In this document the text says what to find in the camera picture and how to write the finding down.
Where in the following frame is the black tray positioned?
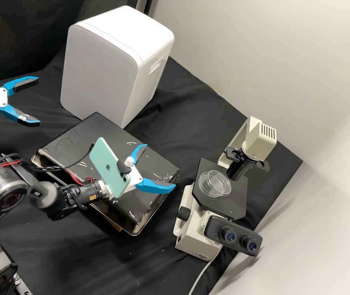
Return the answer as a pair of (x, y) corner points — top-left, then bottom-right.
(31, 111), (181, 237)

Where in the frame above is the white box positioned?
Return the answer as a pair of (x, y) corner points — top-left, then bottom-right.
(60, 5), (175, 129)

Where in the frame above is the petri dish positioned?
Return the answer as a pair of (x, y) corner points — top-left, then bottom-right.
(198, 169), (233, 197)

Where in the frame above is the black cable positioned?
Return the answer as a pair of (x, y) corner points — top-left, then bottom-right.
(29, 147), (95, 172)

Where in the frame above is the cream microscope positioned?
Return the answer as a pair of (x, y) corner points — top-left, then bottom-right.
(172, 116), (278, 263)

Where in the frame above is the right wrist camera phone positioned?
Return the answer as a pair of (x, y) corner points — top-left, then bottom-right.
(88, 136), (133, 199)

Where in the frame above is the grey cable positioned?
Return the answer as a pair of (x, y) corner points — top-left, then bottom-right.
(189, 260), (213, 295)

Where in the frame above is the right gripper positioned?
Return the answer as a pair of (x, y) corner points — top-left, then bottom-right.
(123, 143), (177, 195)

